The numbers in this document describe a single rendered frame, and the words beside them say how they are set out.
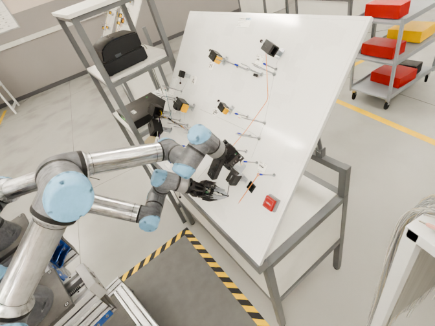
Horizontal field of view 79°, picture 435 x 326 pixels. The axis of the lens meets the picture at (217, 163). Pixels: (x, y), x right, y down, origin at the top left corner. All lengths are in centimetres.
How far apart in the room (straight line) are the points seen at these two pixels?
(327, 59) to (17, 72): 810
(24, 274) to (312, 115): 103
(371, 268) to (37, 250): 199
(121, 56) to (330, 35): 128
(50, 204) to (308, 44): 102
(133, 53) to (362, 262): 213
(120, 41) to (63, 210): 134
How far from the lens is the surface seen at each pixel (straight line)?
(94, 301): 126
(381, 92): 369
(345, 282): 219
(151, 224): 109
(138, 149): 97
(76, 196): 76
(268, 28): 135
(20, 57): 856
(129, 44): 194
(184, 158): 92
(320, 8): 521
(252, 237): 125
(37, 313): 117
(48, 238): 84
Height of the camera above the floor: 197
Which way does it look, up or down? 39 degrees down
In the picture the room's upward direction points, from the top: 18 degrees counter-clockwise
